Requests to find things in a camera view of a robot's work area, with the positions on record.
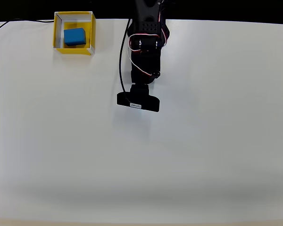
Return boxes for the thin black table cable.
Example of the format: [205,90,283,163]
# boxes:
[0,17,55,34]

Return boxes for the blue block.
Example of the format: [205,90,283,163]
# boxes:
[63,27,87,47]

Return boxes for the yellow cardboard box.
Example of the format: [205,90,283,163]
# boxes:
[53,11,96,57]

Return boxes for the black webcam cable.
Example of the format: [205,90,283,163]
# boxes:
[118,18,133,104]

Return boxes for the red white servo wires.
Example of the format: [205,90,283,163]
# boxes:
[127,0,168,78]

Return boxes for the black bar webcam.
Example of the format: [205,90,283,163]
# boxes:
[116,84,160,113]

